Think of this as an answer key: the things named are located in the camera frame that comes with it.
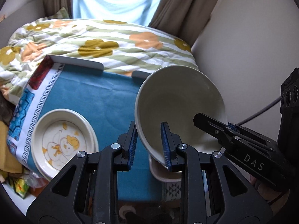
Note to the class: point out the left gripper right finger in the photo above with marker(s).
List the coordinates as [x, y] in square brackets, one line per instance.
[181, 157]

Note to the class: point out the green checked pillow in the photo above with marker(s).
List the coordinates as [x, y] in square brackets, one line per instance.
[61, 14]

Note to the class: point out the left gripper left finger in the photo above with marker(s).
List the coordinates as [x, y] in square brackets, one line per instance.
[114, 158]

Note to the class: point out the floral striped duvet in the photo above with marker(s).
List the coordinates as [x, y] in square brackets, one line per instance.
[119, 46]

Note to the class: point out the blue patterned table cloth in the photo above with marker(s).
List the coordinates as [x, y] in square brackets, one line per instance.
[105, 99]

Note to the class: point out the pink square plastic bowl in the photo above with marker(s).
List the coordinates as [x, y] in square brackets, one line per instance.
[161, 173]

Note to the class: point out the yellow bedside cabinet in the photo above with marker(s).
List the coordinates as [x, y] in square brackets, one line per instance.
[8, 161]

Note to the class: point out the grey bed headboard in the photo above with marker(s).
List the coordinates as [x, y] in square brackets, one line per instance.
[26, 14]

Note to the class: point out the light blue hanging cloth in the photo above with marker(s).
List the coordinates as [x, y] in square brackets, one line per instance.
[133, 11]

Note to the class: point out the right brown curtain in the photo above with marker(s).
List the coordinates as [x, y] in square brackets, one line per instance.
[184, 19]

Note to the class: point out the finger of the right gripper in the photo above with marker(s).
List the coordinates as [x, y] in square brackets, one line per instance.
[212, 127]
[233, 127]

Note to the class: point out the cream round bowl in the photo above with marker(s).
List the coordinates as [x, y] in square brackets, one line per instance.
[175, 94]

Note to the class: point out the white chick cartoon plate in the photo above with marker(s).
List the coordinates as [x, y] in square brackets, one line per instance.
[57, 137]

